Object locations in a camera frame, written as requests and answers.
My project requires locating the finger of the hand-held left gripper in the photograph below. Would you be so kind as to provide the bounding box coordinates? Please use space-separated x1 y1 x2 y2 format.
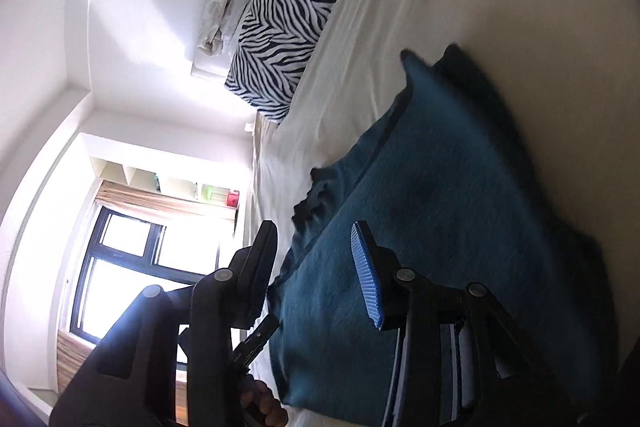
231 314 281 373

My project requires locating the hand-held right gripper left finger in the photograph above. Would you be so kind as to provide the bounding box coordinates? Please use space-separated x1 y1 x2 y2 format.
50 219 279 427

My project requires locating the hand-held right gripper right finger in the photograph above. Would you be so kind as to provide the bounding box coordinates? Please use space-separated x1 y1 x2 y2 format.
350 221 581 427

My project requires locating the dark green knit sweater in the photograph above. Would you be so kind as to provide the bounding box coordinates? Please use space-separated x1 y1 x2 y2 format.
267 44 621 427

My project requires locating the person's left hand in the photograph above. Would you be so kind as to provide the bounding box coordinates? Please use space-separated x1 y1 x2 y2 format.
240 379 290 427

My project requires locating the green plastic container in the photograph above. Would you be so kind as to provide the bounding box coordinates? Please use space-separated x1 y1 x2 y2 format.
200 183 228 204

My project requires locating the black framed window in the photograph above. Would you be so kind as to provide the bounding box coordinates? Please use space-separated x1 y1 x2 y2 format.
65 206 236 348

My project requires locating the zebra print pillow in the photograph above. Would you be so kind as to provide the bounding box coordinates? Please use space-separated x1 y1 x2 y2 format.
224 0 357 122

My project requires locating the bed with beige sheet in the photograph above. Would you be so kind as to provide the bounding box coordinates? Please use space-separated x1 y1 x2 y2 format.
235 0 640 427

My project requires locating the white wall shelf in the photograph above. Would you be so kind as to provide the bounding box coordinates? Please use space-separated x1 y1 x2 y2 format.
90 154 251 208

